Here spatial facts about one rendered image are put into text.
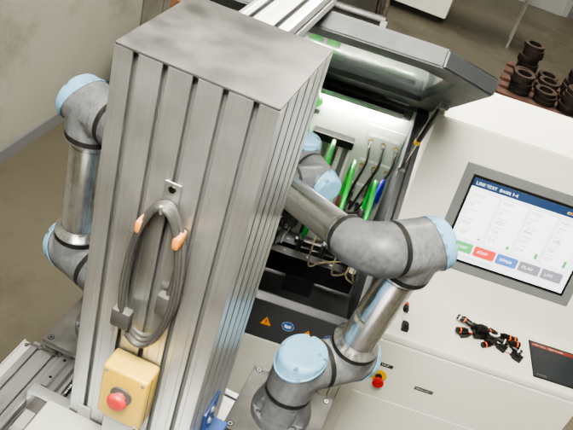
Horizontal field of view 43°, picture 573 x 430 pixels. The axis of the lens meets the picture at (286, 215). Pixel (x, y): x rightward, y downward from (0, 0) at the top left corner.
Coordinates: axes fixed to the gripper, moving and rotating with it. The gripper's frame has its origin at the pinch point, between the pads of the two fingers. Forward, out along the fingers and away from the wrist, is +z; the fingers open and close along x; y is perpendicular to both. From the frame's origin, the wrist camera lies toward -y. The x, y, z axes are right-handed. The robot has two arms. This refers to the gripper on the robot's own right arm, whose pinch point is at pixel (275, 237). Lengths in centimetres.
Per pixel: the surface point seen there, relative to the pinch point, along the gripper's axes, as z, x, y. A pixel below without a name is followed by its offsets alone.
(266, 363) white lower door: 53, 9, -3
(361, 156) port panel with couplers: -2, 19, -57
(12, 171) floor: 121, -148, -139
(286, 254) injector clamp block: 23.9, 4.3, -24.0
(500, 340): 21, 76, -14
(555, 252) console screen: -5, 84, -32
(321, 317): 26.8, 20.6, -3.6
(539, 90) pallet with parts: 96, 163, -429
